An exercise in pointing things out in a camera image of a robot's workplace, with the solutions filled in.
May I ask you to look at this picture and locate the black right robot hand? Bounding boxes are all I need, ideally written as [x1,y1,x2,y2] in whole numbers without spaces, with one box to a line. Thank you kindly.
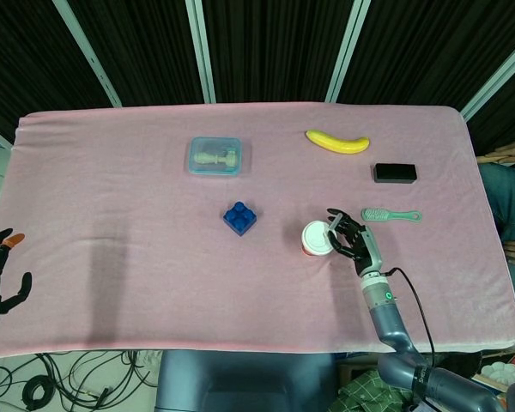
[325,208,384,276]

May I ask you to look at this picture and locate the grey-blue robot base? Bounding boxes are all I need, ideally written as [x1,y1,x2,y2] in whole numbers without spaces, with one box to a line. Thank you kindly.
[154,349,338,412]

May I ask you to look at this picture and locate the white-lidded red paper cup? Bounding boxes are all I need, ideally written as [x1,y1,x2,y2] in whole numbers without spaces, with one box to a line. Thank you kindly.
[300,220,332,258]

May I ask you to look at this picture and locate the green hairbrush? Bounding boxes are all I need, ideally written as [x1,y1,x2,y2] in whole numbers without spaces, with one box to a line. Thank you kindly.
[360,207,424,223]

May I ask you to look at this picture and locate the black rectangular box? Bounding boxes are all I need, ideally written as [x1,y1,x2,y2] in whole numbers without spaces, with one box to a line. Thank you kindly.
[373,162,418,185]

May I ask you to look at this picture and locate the yellow banana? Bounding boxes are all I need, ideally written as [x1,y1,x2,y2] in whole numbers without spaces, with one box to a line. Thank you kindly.
[305,129,371,155]

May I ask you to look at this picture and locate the blue toy building brick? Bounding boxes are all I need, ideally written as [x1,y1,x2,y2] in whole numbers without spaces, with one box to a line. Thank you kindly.
[222,200,258,237]

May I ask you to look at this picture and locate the green checkered cloth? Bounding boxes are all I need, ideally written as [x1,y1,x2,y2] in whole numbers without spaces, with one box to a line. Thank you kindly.
[328,369,418,412]

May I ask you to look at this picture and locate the person in blue jeans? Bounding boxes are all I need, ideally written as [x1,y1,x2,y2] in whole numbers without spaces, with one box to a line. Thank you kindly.
[475,141,515,313]

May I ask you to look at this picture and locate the pink table cloth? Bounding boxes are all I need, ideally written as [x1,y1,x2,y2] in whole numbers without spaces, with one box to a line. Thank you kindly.
[0,101,515,361]

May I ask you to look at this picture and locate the clear blue plastic container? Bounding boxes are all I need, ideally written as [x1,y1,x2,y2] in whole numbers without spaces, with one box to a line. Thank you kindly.
[185,136,243,177]

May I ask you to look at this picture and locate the white flower-shaped palette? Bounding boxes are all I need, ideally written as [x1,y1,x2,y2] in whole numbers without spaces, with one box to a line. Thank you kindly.
[480,360,515,391]

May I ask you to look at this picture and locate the black folding screen panel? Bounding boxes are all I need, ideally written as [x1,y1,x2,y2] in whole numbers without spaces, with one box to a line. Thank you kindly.
[0,0,114,145]
[66,0,209,107]
[336,0,515,111]
[201,0,360,104]

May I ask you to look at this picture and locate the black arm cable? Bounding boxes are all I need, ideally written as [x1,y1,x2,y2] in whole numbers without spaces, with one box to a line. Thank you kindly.
[381,268,439,412]

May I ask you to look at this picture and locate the black floor cables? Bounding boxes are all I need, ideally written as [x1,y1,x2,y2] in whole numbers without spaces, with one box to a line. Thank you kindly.
[0,349,162,412]

